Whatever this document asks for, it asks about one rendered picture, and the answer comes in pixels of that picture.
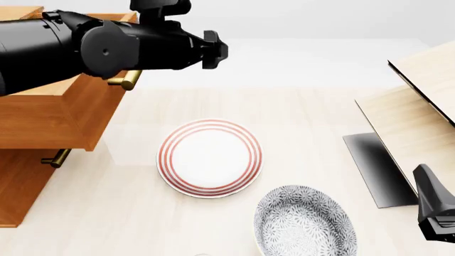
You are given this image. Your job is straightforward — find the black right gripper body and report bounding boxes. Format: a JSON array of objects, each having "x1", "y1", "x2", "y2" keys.
[{"x1": 417, "y1": 209, "x2": 455, "y2": 245}]

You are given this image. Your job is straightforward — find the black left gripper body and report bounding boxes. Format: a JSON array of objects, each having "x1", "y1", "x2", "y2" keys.
[{"x1": 193, "y1": 30, "x2": 230, "y2": 70}]

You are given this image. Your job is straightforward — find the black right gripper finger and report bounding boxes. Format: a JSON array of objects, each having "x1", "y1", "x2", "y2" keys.
[{"x1": 412, "y1": 164, "x2": 455, "y2": 224}]

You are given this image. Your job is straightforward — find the wooden drawer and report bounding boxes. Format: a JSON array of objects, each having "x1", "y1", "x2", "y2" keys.
[
  {"x1": 0, "y1": 11, "x2": 140, "y2": 152},
  {"x1": 0, "y1": 148, "x2": 60, "y2": 228}
]

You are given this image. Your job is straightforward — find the wooden cabinet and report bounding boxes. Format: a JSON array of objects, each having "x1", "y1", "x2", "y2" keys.
[{"x1": 0, "y1": 6, "x2": 140, "y2": 228}]

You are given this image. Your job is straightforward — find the pale wood shelf black supports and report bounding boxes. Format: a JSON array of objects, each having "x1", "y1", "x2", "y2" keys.
[{"x1": 342, "y1": 39, "x2": 455, "y2": 209}]

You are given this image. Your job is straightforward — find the white plate with red rings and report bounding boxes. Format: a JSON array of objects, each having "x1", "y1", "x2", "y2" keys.
[{"x1": 156, "y1": 117, "x2": 265, "y2": 199}]

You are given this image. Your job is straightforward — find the grey patterned bowl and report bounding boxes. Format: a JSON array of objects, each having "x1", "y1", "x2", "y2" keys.
[{"x1": 252, "y1": 184, "x2": 358, "y2": 256}]

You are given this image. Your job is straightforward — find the brass drawer handle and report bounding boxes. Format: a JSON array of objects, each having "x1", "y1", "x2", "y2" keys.
[
  {"x1": 107, "y1": 69, "x2": 144, "y2": 92},
  {"x1": 40, "y1": 148, "x2": 73, "y2": 169}
]

